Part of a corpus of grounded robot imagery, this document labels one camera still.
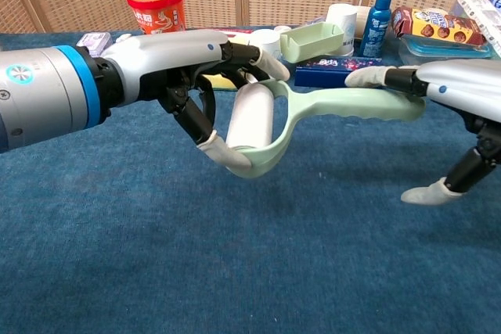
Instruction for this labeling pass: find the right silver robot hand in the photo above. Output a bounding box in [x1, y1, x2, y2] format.
[344, 59, 501, 207]

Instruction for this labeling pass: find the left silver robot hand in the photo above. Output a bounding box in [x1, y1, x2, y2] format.
[93, 28, 291, 169]

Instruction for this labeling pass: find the lint roller with green handle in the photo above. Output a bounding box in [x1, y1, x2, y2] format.
[225, 78, 427, 180]

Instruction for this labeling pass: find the clear container blue lid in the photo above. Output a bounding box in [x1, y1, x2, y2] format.
[398, 34, 494, 65]

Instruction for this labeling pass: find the red instant noodle tub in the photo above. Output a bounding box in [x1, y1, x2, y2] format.
[125, 0, 186, 35]

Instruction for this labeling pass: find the brown cookie box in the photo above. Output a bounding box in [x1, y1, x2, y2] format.
[391, 5, 488, 48]

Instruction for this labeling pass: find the long white tissue pack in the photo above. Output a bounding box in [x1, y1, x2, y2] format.
[455, 0, 501, 58]

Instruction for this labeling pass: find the purple soap box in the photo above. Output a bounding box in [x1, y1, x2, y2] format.
[75, 31, 114, 58]

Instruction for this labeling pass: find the white box red blue print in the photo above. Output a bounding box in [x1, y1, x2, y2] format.
[213, 27, 256, 35]

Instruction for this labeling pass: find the paper cup with blue print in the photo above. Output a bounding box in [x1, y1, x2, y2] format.
[249, 28, 283, 62]

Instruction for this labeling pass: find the blue spray bottle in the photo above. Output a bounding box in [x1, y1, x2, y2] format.
[358, 0, 396, 58]

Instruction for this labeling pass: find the dark blue toothpaste box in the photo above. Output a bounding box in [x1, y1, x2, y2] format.
[294, 56, 384, 89]

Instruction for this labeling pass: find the green plastic soap tray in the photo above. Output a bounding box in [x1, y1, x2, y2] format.
[279, 20, 345, 65]

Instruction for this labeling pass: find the teal table cloth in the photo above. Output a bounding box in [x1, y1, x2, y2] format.
[0, 30, 501, 334]

